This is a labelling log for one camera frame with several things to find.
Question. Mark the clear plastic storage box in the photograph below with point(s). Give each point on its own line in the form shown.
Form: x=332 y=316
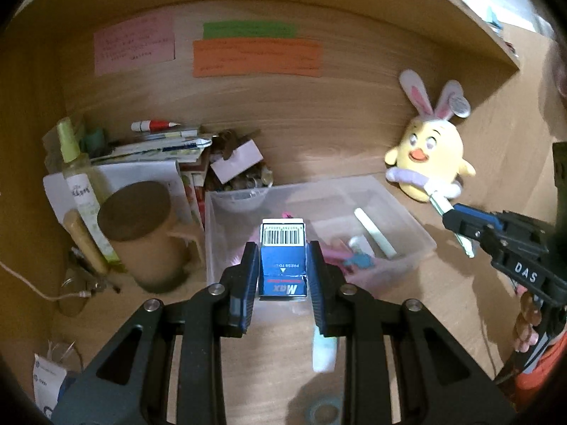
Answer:
x=385 y=225

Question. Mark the teal plastic item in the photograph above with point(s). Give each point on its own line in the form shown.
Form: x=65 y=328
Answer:
x=94 y=141

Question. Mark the yellow bunny plush toy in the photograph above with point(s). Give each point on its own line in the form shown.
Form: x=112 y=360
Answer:
x=436 y=150

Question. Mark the person's orange garment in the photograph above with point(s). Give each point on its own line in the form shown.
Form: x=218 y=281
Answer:
x=549 y=372

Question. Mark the brown hair clip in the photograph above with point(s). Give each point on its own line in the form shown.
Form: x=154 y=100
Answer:
x=230 y=141

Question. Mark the eyeglasses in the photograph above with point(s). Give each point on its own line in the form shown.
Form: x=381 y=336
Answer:
x=77 y=294

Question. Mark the brown lidded mug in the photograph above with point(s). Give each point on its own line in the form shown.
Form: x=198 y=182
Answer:
x=146 y=239

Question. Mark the white and green ointment tube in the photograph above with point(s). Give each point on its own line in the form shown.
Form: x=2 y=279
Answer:
x=464 y=245

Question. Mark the pile of small trinkets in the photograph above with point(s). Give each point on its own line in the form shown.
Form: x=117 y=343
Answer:
x=257 y=177

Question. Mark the red and white pen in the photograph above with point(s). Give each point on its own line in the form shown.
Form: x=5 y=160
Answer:
x=155 y=125

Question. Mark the blue staples box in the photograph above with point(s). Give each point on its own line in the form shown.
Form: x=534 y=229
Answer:
x=283 y=265

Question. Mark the person's right hand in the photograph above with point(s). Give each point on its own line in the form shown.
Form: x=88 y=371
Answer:
x=527 y=323

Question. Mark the orange paper note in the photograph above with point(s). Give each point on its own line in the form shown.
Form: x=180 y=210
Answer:
x=257 y=57

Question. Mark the green spray bottle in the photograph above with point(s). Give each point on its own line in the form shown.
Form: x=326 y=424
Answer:
x=82 y=186

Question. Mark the tan slim tube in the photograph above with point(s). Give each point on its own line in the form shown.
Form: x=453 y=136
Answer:
x=86 y=243

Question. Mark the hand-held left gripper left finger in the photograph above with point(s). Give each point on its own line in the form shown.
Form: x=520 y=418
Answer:
x=246 y=283

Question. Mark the green paper note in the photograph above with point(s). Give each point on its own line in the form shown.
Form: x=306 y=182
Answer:
x=248 y=30

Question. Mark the clear plastic bowl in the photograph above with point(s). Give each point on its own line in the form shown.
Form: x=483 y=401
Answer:
x=241 y=199

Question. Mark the white printed packet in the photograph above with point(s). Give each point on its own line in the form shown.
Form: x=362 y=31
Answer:
x=48 y=380

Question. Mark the mint green squeeze tube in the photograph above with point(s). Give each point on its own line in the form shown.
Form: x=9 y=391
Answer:
x=324 y=352

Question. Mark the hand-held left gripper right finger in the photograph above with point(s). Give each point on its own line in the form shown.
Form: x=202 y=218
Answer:
x=321 y=287

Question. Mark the stack of books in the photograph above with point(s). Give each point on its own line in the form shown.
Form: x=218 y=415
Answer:
x=164 y=146

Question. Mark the pink paper note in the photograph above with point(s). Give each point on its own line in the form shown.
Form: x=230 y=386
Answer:
x=133 y=42

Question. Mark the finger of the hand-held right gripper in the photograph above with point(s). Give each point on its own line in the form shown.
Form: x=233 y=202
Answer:
x=465 y=229
x=476 y=214

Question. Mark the small pink box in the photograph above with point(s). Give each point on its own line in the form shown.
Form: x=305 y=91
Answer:
x=237 y=161

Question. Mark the white paper sheet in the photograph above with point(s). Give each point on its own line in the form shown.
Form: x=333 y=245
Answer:
x=141 y=172

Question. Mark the blue and pink clip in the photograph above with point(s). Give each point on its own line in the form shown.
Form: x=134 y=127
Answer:
x=356 y=260

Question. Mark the teal tape roll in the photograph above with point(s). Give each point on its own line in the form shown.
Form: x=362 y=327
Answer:
x=325 y=412

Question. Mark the light green stick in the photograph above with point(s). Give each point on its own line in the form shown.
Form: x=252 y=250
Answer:
x=376 y=232

